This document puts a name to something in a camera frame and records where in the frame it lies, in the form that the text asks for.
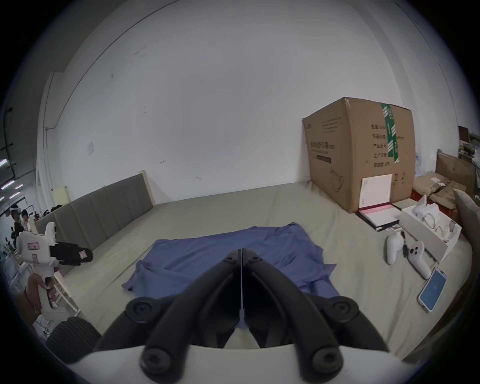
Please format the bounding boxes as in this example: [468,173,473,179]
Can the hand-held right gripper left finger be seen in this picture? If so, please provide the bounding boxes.
[93,248,242,376]

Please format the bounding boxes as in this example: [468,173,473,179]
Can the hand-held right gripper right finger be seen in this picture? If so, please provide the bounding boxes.
[242,248,389,378]

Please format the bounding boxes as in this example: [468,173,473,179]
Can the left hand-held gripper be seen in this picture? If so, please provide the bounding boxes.
[16,222,94,322]

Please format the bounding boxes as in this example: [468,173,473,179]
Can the person's left hand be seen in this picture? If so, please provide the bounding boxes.
[24,273,58,316]

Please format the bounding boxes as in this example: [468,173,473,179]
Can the grey padded headboard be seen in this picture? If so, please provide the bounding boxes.
[35,170,155,277]

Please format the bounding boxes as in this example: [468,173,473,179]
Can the bed with beige sheet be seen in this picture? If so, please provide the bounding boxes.
[56,179,474,364]

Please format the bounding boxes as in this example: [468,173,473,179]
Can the group of people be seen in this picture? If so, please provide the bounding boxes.
[9,207,33,236]

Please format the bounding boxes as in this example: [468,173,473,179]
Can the blue shirt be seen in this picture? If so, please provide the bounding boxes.
[122,222,340,331]

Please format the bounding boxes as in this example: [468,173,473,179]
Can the person's legs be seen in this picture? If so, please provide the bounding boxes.
[46,316,101,365]

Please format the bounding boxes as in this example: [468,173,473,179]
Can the white hand controller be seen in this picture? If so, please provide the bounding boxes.
[407,241,432,280]
[383,231,405,266]

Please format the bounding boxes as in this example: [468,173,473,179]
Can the phone with blue screen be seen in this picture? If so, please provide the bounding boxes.
[416,266,449,313]

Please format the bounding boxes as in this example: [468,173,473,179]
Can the open white box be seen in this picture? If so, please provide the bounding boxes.
[398,203,463,264]

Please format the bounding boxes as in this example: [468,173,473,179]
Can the white booklet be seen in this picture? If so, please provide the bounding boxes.
[360,173,394,211]

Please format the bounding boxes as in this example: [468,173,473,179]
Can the white headset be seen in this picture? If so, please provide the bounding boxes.
[412,194,457,241]

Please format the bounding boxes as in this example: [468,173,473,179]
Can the large brown cardboard carton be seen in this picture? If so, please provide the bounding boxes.
[302,97,416,214]

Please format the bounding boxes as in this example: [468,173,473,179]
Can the red box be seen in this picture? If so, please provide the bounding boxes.
[411,188,457,223]

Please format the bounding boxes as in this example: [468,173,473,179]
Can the crumpled brown cardboard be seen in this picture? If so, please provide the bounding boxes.
[412,171,468,208]

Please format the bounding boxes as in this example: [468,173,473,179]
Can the grey cushion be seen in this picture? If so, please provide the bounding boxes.
[452,188,480,249]

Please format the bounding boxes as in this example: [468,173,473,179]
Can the flattened brown cardboard carton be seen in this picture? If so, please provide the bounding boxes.
[434,151,478,193]

